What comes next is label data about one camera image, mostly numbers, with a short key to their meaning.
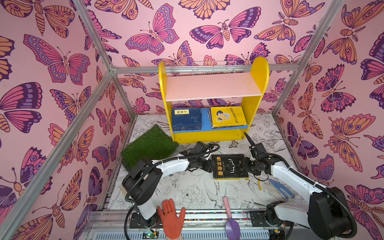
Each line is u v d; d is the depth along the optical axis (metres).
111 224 0.74
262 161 0.65
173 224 0.72
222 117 0.94
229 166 0.90
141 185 0.45
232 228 0.70
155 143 1.02
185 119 0.92
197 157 0.75
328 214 0.40
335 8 0.69
